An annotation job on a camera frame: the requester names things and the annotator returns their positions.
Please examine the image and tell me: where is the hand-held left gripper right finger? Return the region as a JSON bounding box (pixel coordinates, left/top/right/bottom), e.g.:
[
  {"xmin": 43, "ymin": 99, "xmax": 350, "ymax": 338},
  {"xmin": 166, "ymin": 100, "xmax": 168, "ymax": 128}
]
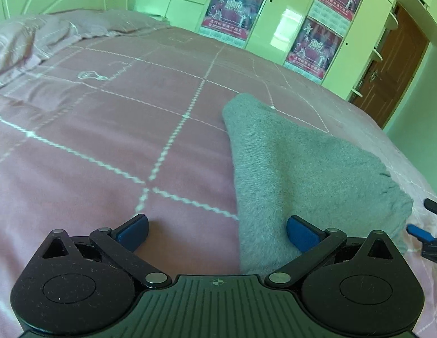
[{"xmin": 265, "ymin": 215, "xmax": 397, "ymax": 287}]

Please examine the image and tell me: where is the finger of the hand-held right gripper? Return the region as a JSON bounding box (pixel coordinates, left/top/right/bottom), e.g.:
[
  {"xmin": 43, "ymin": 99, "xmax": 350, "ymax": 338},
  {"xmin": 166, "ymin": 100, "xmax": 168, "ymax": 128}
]
[
  {"xmin": 424, "ymin": 198, "xmax": 437, "ymax": 221},
  {"xmin": 406, "ymin": 223, "xmax": 437, "ymax": 265}
]

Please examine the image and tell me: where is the brown wooden door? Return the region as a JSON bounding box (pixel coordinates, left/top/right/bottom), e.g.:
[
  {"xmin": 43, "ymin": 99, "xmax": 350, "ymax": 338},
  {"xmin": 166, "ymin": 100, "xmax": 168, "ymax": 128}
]
[{"xmin": 349, "ymin": 2, "xmax": 431, "ymax": 130}]

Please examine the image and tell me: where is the white corner shelf unit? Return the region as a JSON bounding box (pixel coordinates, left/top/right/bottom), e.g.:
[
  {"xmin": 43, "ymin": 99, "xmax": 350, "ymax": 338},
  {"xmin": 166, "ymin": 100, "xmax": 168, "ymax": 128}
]
[{"xmin": 349, "ymin": 2, "xmax": 398, "ymax": 99}]

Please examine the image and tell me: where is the green knitted sweater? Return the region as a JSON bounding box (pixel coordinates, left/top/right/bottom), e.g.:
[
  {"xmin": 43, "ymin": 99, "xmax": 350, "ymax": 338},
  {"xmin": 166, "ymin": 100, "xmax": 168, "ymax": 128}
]
[{"xmin": 222, "ymin": 93, "xmax": 414, "ymax": 277}]

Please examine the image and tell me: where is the white glossy wardrobe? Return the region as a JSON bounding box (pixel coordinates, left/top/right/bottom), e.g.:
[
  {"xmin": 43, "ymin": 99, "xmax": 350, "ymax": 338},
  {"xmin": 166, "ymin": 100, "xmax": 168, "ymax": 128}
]
[{"xmin": 134, "ymin": 0, "xmax": 404, "ymax": 101}]

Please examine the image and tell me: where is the pink pillow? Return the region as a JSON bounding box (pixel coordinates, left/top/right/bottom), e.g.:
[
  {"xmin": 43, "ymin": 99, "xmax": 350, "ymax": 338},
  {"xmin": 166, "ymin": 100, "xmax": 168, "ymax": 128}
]
[{"xmin": 0, "ymin": 10, "xmax": 171, "ymax": 80}]

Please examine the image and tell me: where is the pink checked bed cover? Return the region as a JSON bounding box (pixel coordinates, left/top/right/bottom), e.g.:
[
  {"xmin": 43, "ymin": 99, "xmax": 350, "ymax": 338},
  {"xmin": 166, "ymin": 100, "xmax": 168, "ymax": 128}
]
[{"xmin": 0, "ymin": 25, "xmax": 437, "ymax": 338}]

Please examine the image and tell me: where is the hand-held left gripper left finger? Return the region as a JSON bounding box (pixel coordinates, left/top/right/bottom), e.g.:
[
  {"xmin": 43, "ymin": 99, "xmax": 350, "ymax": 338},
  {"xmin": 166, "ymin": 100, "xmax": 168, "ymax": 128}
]
[{"xmin": 40, "ymin": 214, "xmax": 172, "ymax": 288}]

